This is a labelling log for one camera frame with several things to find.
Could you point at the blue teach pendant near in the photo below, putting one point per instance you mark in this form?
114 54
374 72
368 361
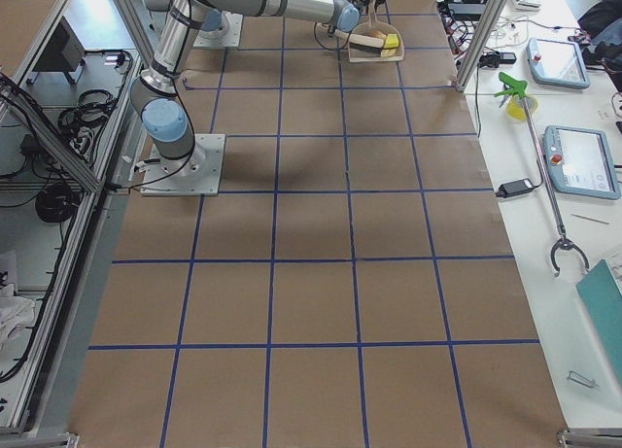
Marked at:
579 162

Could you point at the brown bread roll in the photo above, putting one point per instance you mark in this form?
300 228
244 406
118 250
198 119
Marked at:
376 34

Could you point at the blue teach pendant far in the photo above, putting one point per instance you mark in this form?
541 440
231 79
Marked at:
557 63

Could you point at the blue teach pendant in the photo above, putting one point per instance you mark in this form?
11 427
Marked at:
557 63
579 162

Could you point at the aluminium frame post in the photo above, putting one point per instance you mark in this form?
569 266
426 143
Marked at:
478 42

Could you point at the beige plastic dustpan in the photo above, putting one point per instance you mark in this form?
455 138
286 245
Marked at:
362 55

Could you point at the beige hand brush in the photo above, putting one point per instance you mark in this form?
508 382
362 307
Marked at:
357 40

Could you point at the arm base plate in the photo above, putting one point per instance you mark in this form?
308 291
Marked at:
200 176
230 40

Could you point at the teal notebook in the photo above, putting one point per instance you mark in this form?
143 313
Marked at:
600 294

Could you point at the small black power brick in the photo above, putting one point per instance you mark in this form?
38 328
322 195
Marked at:
515 188

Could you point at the metal reacher grabber tool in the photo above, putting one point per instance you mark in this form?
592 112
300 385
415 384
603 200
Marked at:
563 243

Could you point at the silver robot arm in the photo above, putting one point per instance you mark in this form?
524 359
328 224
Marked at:
214 27
154 95

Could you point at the yellow green sponge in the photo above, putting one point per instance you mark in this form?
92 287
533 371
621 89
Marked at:
391 41

